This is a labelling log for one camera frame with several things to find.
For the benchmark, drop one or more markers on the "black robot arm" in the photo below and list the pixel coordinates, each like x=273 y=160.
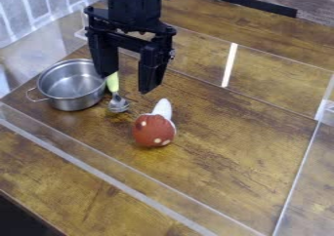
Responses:
x=129 y=25

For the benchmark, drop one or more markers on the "red plush mushroom toy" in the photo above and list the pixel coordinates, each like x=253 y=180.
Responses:
x=154 y=129

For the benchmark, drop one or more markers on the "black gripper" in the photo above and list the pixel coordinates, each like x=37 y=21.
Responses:
x=133 y=28

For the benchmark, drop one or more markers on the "black strip on table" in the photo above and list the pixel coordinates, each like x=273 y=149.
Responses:
x=266 y=7

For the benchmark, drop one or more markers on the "clear acrylic triangle bracket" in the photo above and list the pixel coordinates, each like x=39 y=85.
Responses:
x=81 y=33

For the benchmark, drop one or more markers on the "clear acrylic enclosure panel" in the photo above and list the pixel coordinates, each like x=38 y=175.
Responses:
x=162 y=197

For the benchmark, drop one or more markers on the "small steel pot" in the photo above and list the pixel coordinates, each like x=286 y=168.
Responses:
x=70 y=84

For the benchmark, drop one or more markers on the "green handled metal spoon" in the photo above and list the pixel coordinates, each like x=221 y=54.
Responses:
x=118 y=104

